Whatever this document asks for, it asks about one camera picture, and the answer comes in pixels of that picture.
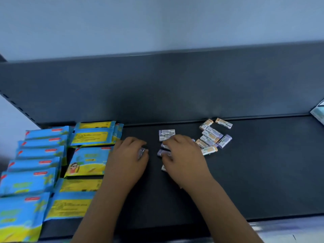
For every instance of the person's left hand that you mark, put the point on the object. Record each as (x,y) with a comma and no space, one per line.
(124,167)

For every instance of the person's right hand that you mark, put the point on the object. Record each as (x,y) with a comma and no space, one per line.
(189,164)

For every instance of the pile of small erasers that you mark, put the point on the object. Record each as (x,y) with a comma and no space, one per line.
(212,135)

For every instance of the white box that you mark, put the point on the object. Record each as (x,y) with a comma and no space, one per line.
(319,113)

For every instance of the person's right forearm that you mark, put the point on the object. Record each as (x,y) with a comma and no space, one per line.
(225,215)

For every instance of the person's left forearm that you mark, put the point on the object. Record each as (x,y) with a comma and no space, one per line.
(101,215)

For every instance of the dark grey shelf back panel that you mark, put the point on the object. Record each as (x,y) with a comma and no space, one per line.
(152,91)

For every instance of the stack of blue yellow packets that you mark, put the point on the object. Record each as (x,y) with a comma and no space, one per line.
(25,179)

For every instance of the shelf front price rail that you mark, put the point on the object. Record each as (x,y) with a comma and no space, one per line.
(291,230)

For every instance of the grey slotted shelf post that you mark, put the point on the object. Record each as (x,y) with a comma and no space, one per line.
(16,105)

